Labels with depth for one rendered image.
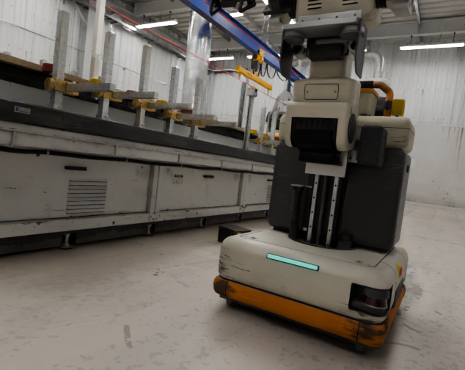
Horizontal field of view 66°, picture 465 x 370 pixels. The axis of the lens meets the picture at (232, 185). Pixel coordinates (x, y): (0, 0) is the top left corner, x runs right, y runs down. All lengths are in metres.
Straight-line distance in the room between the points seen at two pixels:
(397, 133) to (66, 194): 1.63
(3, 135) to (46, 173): 0.43
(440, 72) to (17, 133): 11.83
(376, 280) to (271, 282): 0.35
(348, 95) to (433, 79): 11.22
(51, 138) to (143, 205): 0.94
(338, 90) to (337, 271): 0.60
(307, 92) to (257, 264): 0.64
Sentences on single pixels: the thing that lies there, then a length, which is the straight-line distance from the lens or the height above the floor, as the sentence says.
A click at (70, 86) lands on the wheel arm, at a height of 0.80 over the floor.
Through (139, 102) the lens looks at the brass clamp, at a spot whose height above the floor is 0.83.
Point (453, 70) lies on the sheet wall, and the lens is 12.55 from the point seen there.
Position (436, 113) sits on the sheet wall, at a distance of 12.30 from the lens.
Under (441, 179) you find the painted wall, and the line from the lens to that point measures 12.07.
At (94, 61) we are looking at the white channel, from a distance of 3.13.
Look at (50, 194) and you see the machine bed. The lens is 2.07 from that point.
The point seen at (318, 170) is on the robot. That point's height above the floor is 0.57.
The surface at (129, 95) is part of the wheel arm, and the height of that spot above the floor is 0.82.
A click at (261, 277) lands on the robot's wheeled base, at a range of 1.33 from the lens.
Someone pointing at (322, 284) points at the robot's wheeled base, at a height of 0.20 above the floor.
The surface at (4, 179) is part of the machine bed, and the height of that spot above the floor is 0.37.
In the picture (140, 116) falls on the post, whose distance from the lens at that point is 2.06.
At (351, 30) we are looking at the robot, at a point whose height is 1.01.
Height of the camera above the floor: 0.55
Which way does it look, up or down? 3 degrees down
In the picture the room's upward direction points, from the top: 7 degrees clockwise
